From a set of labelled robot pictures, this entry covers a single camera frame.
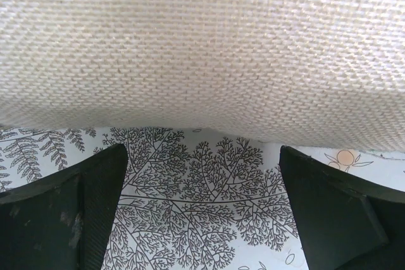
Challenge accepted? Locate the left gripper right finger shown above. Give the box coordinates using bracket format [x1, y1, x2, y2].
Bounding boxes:
[278, 145, 405, 270]

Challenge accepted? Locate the floral print tablecloth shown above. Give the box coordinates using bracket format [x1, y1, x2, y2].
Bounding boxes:
[0, 126, 405, 270]

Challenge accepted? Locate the cream woven pillow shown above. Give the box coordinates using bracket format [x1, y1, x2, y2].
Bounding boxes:
[0, 0, 405, 153]

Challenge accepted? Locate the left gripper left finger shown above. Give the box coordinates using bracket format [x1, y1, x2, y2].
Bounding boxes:
[0, 142, 128, 270]

